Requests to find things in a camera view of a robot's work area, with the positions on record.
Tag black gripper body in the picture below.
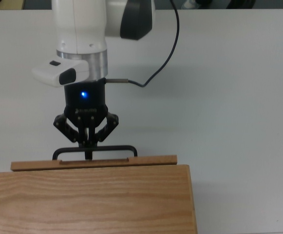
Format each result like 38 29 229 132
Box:
63 78 110 123

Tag black metal drawer handle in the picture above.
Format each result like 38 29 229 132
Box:
52 145 138 161

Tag wooden drawer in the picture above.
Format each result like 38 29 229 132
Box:
10 155 179 172

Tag wooden cabinet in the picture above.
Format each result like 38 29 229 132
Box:
0 164 198 234

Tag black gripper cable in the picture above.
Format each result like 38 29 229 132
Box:
105 0 181 88

